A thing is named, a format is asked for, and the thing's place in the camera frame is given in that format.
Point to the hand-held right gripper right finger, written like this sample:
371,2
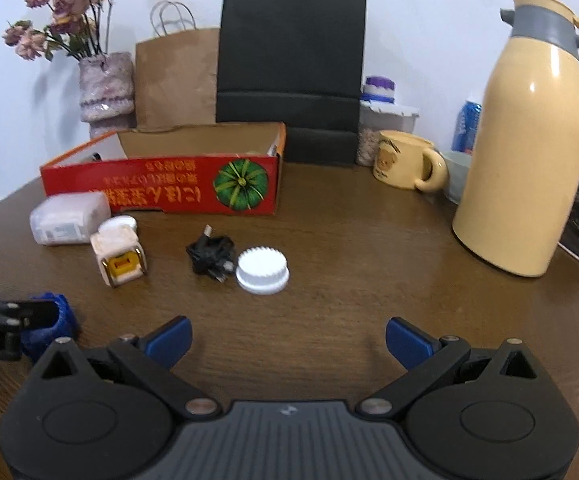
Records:
407,341

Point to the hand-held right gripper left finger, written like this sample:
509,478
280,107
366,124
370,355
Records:
172,340

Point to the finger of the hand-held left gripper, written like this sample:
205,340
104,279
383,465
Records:
34,314

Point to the blue bottle cap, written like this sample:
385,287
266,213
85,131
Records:
64,315

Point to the translucent white plastic box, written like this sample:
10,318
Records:
64,217

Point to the white charger plug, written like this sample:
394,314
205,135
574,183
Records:
114,250

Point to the red cardboard box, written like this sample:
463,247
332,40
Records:
169,187

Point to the white bowl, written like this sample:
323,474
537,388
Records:
457,175

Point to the yellow bear mug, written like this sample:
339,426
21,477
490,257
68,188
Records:
397,162

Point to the clear container with white lid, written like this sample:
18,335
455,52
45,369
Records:
369,135

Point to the pink marbled vase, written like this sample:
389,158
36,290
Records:
106,90

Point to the blue drink can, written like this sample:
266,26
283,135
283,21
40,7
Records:
467,125

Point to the yellow thermos jug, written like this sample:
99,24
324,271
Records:
524,150

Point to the purple-capped jar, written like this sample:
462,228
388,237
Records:
378,87

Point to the brown paper bag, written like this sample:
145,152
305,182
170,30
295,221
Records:
177,80

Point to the dried pink roses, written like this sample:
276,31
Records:
64,5

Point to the black paper bag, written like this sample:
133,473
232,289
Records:
289,60

